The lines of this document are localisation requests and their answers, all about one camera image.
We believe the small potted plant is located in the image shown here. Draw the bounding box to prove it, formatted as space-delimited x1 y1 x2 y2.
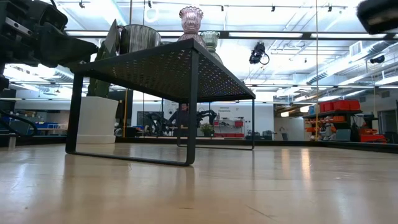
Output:
200 123 215 138

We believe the pink ribbed glass candle holder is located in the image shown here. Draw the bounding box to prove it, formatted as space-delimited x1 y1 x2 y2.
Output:
177 6 208 49

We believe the orange storage bin rack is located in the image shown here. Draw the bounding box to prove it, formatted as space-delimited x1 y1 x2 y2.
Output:
303 98 388 144

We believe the person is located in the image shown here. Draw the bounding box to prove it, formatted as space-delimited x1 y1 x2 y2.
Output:
169 103 190 127

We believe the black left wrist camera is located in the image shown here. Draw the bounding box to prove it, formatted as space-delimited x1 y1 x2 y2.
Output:
35 0 69 32

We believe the green cactus plant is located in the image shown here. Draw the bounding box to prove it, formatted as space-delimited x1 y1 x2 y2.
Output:
86 40 113 99

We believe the black perforated metal shelf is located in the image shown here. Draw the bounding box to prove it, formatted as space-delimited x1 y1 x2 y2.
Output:
65 37 256 167

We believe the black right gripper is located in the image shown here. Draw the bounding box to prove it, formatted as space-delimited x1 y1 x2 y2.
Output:
356 0 398 34

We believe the clear glass vase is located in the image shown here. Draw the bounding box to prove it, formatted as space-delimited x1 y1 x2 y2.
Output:
200 30 224 65

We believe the white hexagonal plant pot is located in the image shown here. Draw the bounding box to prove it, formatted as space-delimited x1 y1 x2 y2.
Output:
76 95 119 145

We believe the shelf with red bins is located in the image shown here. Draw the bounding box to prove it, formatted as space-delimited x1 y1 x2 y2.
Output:
213 119 246 138

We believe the black curved cable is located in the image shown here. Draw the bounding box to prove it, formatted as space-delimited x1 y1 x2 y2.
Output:
0 109 39 138

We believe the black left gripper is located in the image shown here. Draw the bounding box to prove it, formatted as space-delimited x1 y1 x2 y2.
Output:
0 0 99 68

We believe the yellow pole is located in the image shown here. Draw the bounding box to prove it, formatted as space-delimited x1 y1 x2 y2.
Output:
123 88 129 138

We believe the metal scented candle tin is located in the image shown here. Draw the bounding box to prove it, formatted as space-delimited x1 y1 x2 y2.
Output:
104 19 162 56

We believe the black hanging camera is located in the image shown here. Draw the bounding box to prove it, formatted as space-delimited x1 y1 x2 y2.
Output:
248 41 271 67

